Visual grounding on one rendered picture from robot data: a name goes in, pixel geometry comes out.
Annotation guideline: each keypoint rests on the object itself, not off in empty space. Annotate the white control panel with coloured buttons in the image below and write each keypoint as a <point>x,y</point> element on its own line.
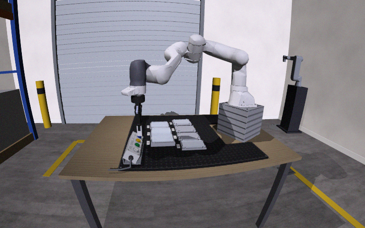
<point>133,151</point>

